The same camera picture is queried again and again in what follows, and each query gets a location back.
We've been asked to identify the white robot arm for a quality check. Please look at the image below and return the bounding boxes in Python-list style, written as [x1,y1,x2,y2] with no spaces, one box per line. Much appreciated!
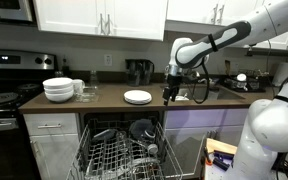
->
[163,0,288,180]

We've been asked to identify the white wall outlet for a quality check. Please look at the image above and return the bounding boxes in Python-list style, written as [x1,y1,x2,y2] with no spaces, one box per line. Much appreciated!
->
[104,54,112,66]

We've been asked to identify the stack of white bowls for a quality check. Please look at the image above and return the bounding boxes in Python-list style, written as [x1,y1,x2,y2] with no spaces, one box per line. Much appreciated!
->
[43,77,74,103]

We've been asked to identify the white lower cabinet drawer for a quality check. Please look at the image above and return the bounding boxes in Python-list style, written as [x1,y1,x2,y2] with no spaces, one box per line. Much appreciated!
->
[24,113,78,136]

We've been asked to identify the wooden board with tools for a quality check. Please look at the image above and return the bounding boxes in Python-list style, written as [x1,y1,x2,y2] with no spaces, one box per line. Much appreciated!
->
[202,138,237,180]

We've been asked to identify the white upper cabinet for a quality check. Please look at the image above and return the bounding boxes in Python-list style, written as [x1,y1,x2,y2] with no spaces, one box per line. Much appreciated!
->
[33,0,168,41]

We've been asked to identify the clear glass bottle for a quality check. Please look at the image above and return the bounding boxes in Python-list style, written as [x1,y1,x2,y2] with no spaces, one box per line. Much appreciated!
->
[90,70,99,88]

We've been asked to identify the clear glass container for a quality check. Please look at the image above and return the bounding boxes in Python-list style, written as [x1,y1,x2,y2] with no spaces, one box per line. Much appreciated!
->
[76,87,99,103]

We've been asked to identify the kitchen sink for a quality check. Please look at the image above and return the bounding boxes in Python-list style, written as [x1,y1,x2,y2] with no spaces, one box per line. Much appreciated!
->
[175,86,242,101]

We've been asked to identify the stainless steel stove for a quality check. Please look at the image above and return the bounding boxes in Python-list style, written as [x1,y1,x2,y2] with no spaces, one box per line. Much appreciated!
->
[0,49,58,180]

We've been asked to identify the dishwasher wire rack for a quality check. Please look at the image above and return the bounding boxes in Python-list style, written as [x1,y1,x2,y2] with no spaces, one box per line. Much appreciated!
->
[65,118,183,180]

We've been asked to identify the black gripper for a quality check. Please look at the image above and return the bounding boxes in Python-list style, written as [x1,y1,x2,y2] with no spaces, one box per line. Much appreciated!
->
[163,75,182,106]

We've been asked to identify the white plate pile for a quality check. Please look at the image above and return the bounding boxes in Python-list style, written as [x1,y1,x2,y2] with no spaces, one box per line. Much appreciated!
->
[124,90,152,105]

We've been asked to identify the microwave oven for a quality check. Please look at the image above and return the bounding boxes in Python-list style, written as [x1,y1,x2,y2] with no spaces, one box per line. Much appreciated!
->
[0,0,36,24]

